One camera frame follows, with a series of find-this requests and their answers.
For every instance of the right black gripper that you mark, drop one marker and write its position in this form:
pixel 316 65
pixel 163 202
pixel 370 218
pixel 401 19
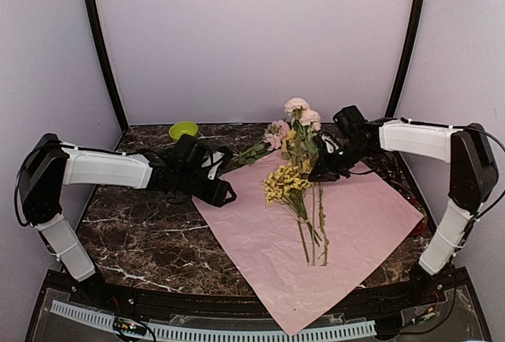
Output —
pixel 329 171

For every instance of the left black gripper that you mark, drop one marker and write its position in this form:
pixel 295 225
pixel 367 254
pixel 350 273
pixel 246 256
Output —
pixel 216 196

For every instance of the small yellow flower bunch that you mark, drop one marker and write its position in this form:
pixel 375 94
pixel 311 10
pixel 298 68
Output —
pixel 287 186

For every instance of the pink rose stem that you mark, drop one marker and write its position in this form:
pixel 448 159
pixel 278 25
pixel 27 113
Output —
pixel 306 120

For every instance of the pink purple wrapping paper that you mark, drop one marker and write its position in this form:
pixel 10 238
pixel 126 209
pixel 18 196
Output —
pixel 297 282

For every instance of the pale yellow flower stem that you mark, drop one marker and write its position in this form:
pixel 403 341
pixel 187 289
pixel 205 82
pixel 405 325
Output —
pixel 295 150

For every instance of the pink carnation stem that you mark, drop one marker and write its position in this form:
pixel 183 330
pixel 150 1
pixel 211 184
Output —
pixel 272 139

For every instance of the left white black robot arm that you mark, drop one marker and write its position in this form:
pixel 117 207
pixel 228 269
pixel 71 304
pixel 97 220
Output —
pixel 189 167

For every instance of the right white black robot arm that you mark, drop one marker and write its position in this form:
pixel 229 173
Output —
pixel 474 172

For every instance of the green plastic bowl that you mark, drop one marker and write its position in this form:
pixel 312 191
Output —
pixel 177 130

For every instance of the red floral pouch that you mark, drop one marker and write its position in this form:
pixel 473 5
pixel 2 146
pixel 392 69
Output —
pixel 423 223

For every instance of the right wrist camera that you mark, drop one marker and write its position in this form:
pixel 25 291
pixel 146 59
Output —
pixel 329 146

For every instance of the black front rail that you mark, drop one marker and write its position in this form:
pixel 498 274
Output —
pixel 378 302

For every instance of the white slotted cable duct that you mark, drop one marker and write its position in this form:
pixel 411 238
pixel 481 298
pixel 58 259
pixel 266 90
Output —
pixel 129 330

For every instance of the right black frame post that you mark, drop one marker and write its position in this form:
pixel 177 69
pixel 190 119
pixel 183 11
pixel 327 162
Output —
pixel 405 58

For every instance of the black frame post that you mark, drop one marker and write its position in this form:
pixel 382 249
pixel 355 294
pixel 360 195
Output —
pixel 405 58
pixel 104 63

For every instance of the left black frame post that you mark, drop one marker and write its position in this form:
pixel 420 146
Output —
pixel 104 63

